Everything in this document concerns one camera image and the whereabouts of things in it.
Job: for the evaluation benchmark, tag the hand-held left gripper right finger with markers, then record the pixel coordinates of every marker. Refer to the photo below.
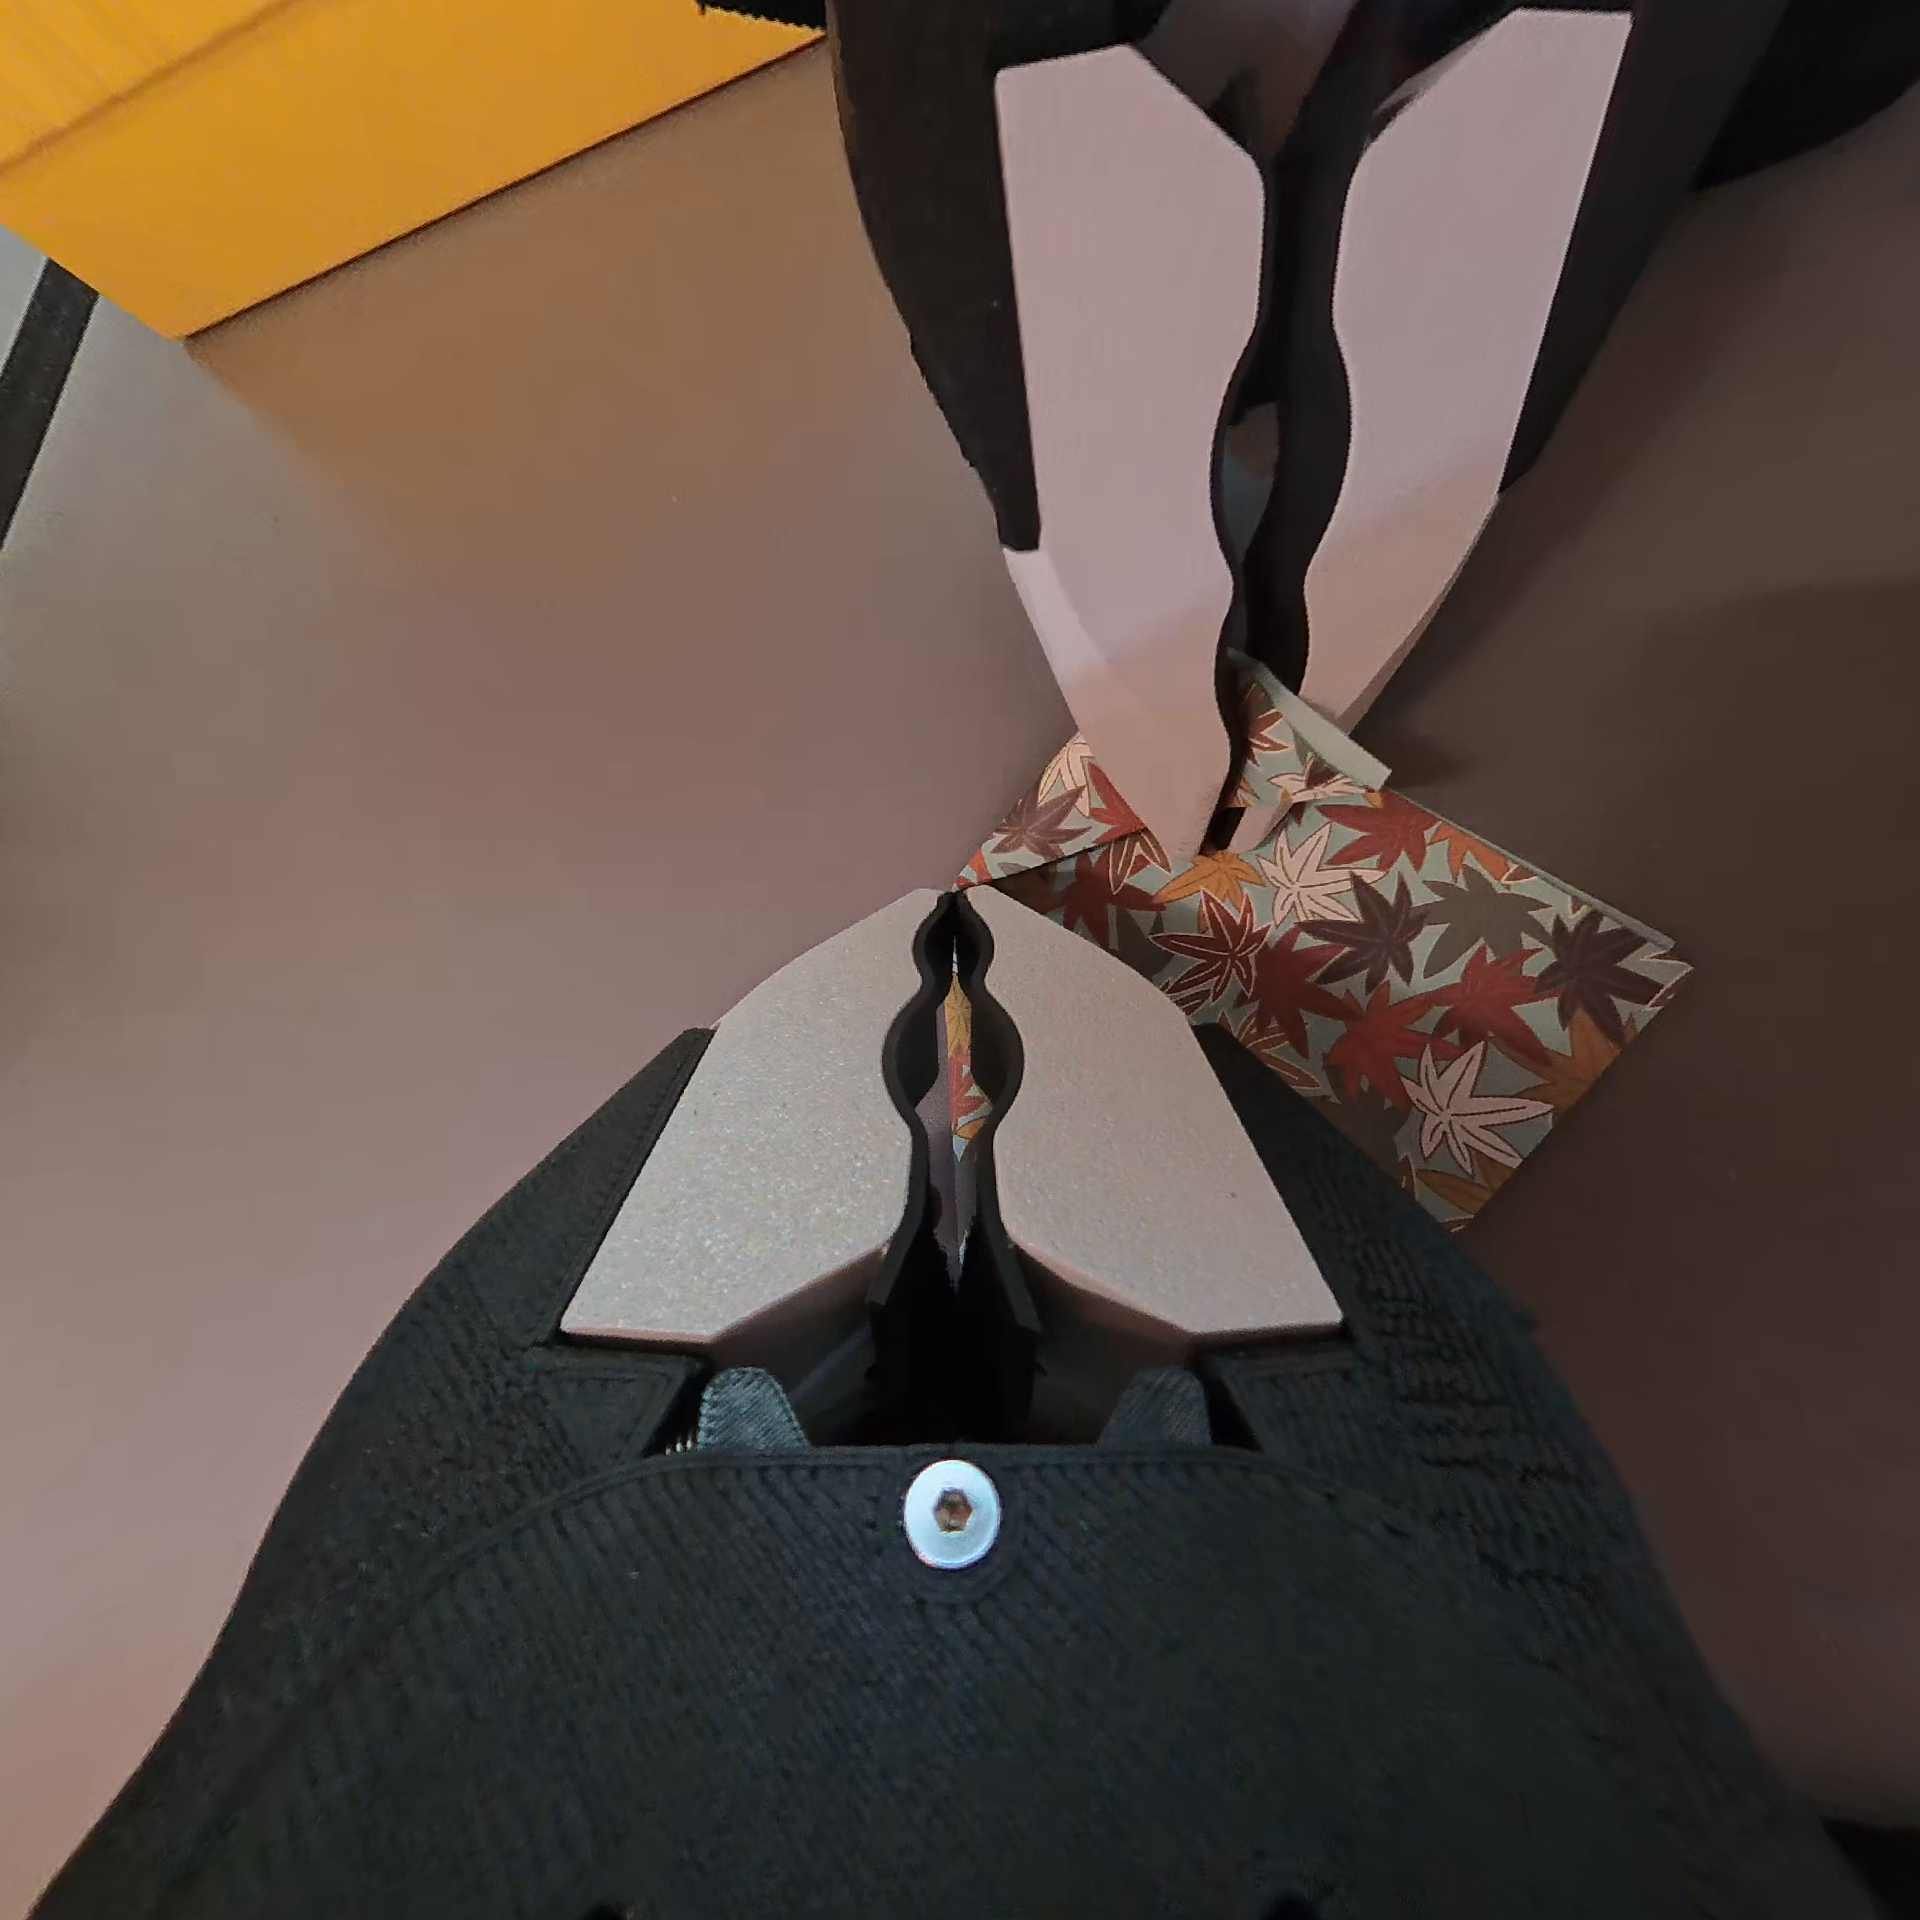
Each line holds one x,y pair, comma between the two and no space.
1157,1170

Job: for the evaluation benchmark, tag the black mat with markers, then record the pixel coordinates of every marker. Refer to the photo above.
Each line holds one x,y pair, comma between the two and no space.
36,391

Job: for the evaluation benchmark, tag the yellow box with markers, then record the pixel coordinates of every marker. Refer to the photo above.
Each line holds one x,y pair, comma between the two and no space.
331,121

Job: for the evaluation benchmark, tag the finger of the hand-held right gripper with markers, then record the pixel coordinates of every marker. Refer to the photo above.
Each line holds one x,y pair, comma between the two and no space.
1127,360
1440,330

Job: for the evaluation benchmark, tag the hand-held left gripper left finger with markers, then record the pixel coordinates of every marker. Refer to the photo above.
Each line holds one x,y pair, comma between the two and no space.
750,1170

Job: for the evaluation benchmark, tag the maple leaf origami paper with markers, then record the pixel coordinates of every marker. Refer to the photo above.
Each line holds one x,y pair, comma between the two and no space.
1411,960

